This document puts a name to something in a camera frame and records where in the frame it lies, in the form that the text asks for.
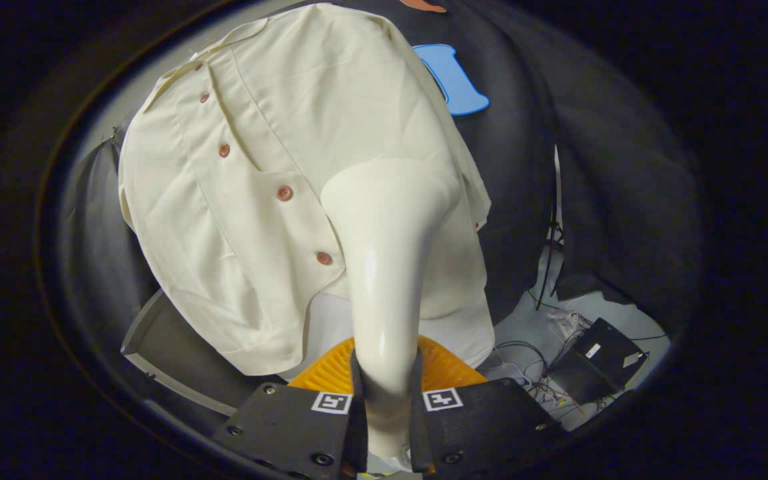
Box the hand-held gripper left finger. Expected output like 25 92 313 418
213 335 368 480

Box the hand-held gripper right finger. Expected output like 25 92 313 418
411 335 565 477

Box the white garment steamer nozzle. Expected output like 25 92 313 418
319 158 463 461

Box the cream button-up shirt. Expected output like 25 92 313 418
117 3 493 376

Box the white fabric panel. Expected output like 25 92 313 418
297 290 497 381

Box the black box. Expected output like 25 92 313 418
547 318 649 404

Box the grey drawer cabinet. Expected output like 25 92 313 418
121 288 278 417

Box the black backdrop cloth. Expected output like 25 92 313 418
57 0 701 334

